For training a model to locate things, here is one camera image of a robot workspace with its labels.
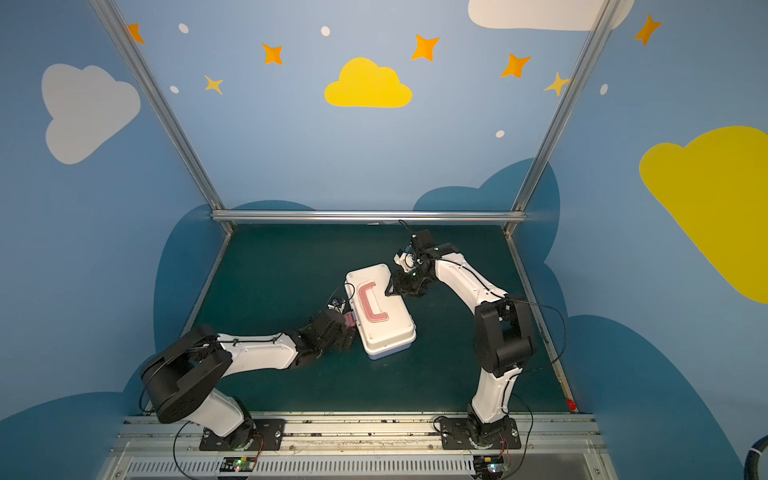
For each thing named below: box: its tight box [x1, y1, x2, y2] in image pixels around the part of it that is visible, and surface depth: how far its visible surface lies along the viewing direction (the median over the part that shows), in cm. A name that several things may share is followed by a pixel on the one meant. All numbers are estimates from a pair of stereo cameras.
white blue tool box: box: [344, 263, 417, 360], surface depth 86 cm
